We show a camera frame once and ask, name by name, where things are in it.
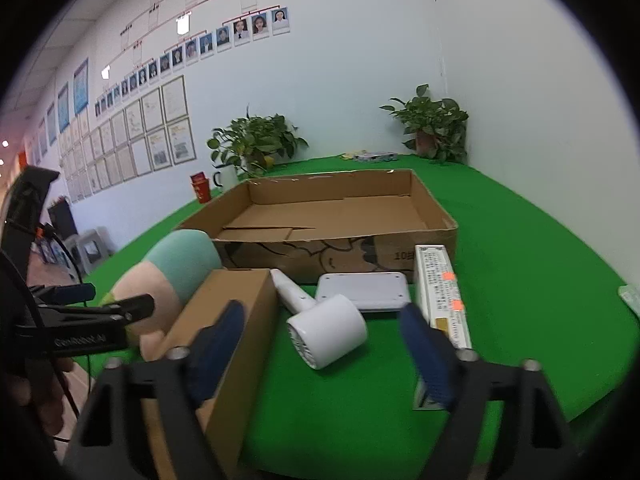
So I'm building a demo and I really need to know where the pink green plush toy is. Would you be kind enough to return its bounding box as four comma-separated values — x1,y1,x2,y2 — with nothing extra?
100,229,223,361

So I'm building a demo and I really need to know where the white mug with black handle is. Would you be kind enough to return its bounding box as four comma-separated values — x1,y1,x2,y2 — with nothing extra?
212,165,246,196

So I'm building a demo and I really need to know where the grey plastic stool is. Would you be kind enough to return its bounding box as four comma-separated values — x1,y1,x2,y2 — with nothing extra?
62,235,81,271
77,227,113,271

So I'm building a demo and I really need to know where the large shallow cardboard box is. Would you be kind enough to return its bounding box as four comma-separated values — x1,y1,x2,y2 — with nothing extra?
175,167,458,286

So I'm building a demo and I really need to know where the long white printed box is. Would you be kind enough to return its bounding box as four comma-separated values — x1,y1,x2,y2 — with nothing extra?
412,244,473,411

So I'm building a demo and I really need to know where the row of portrait photos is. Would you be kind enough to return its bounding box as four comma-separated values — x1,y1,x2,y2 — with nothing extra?
92,6,292,118

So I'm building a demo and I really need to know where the wall of framed certificates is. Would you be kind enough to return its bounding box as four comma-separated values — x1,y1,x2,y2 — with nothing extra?
25,74,197,206

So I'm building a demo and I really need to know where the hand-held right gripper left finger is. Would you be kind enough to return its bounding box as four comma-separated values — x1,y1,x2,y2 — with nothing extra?
62,299,248,480

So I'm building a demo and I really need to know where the black cabinet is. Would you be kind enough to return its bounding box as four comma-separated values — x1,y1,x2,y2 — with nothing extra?
47,199,78,241

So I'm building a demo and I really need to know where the white hair dryer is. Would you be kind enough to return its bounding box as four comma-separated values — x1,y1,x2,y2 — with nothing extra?
270,268,368,371

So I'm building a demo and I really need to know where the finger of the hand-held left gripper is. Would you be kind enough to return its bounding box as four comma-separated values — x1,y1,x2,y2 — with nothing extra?
27,282,97,307
40,294,156,328

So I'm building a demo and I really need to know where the green plant in red pot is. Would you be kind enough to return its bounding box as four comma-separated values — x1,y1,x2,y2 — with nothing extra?
379,84,471,165

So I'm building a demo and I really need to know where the red paper container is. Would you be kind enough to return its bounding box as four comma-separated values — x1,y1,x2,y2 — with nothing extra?
190,172,213,204

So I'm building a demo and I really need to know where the green table cloth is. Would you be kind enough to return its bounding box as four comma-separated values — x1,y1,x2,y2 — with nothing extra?
82,152,640,480

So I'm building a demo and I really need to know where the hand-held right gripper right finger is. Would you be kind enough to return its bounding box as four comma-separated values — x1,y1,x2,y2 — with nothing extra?
400,302,583,480

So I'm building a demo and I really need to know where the large potted green plant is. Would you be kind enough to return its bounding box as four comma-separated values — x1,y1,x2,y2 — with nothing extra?
207,105,310,181

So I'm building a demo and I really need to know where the white plastic device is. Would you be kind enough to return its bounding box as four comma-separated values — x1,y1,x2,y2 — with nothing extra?
316,272,412,313

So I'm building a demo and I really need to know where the small cardboard insert box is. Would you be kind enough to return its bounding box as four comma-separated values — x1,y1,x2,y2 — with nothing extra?
142,267,281,480

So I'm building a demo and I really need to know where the person's left hand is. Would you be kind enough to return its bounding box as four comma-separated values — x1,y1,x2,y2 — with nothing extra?
2,355,76,438

